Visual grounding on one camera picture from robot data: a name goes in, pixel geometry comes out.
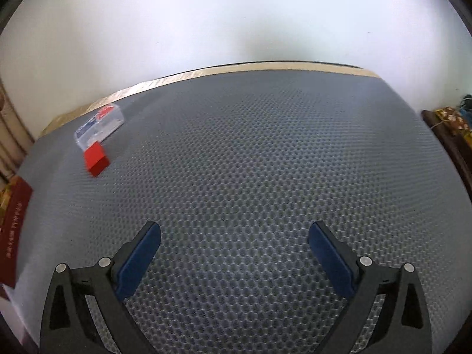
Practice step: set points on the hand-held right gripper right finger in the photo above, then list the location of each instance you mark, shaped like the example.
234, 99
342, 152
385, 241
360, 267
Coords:
332, 261

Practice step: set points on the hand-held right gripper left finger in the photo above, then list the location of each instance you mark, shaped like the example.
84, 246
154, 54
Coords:
138, 261

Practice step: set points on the red block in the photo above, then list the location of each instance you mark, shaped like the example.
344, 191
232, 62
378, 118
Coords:
96, 160

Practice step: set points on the dark red booklet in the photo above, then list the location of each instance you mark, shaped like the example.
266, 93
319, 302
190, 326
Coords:
14, 228

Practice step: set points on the grey honeycomb mat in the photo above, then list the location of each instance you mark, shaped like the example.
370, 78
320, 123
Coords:
258, 155

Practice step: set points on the clear box with blue-red contents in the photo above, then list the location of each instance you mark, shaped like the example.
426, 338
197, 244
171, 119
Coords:
99, 125

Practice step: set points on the beige curtain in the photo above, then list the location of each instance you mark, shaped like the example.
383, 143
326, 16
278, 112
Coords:
13, 136

